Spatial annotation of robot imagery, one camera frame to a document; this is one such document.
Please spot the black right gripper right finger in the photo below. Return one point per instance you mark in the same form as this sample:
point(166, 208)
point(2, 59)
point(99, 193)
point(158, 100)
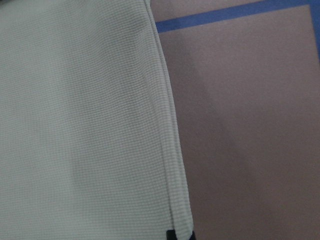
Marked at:
point(193, 236)

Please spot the olive green long-sleeve shirt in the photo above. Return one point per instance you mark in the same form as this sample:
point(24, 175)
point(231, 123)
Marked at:
point(89, 142)

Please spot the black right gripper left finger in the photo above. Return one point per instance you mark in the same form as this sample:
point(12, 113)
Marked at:
point(171, 235)

